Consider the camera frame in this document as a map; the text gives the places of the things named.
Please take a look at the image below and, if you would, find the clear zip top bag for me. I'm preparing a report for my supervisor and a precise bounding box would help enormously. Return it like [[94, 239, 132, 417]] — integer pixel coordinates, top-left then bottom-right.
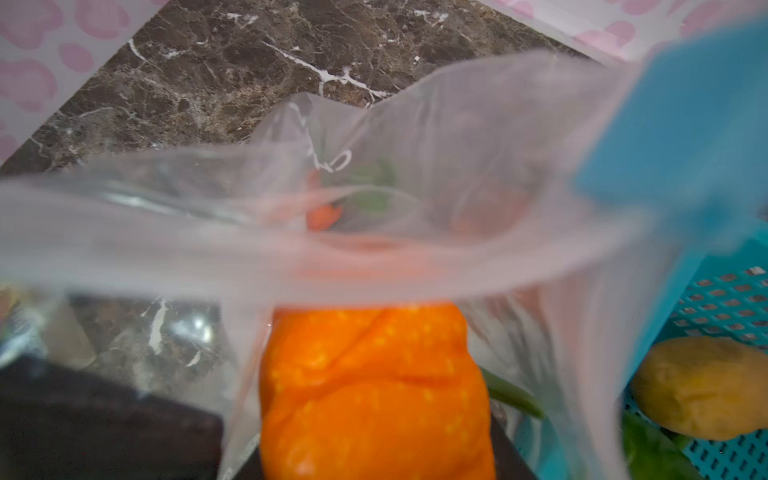
[[1, 15, 767, 479]]

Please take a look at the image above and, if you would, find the brown toy potato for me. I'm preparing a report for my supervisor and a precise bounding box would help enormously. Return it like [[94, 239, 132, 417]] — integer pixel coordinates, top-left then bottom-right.
[[629, 337, 767, 441]]

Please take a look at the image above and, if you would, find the orange toy bread roll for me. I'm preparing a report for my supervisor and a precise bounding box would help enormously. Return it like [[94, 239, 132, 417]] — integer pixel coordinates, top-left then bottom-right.
[[259, 303, 496, 479]]

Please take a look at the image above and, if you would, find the toy carrot with leaves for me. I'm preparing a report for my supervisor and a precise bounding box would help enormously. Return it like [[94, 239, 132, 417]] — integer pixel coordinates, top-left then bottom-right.
[[306, 155, 397, 231]]

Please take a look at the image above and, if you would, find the teal plastic basket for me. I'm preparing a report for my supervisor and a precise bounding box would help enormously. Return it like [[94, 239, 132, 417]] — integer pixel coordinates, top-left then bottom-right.
[[515, 227, 768, 480]]

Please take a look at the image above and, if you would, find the green toy cabbage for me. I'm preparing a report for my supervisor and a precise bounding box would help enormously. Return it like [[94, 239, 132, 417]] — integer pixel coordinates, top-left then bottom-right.
[[481, 368, 702, 479]]

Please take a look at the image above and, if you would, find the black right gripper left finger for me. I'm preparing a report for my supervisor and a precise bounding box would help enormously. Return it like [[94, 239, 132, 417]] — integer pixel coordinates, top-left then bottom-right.
[[1, 356, 223, 479]]

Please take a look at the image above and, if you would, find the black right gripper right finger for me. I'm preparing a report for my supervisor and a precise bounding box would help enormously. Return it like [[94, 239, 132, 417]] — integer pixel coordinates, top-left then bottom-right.
[[233, 413, 538, 480]]

